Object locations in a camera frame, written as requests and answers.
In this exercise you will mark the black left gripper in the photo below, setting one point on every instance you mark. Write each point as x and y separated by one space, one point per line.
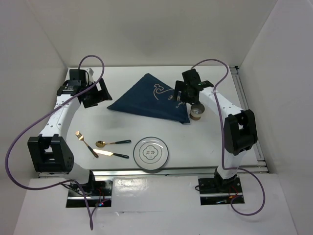
100 96

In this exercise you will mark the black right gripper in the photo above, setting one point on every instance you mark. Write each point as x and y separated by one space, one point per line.
180 86

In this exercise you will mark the dark blue embroidered cloth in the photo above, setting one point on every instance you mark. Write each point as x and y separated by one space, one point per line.
152 98

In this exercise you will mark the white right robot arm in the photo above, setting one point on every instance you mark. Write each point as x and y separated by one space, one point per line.
238 126

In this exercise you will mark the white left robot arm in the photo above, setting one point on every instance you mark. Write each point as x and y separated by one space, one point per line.
49 151

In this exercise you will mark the white round dinner plate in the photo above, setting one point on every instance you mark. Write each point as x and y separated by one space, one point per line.
151 154

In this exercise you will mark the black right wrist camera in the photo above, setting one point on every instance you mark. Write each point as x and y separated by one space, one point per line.
191 77

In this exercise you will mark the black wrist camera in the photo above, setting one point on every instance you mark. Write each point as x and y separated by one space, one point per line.
79 75
191 77

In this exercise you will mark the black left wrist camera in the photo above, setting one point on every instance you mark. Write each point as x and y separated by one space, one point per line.
79 75

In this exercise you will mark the gold fork black handle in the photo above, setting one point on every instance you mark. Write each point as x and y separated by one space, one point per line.
81 138

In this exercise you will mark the gold spoon black handle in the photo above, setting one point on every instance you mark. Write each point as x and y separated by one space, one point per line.
102 144

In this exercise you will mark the aluminium frame rail right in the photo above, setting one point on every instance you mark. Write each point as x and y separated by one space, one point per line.
249 122

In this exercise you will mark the aluminium frame rail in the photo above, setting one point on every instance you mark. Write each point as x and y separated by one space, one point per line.
249 122
142 173

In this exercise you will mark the gold knife black handle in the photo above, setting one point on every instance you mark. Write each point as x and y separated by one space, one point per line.
107 153

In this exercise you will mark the aluminium frame rail front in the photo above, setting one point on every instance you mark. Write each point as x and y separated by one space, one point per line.
142 173

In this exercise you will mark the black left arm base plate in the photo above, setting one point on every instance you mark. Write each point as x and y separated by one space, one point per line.
100 195

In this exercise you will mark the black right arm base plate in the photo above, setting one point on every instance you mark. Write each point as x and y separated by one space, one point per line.
211 195

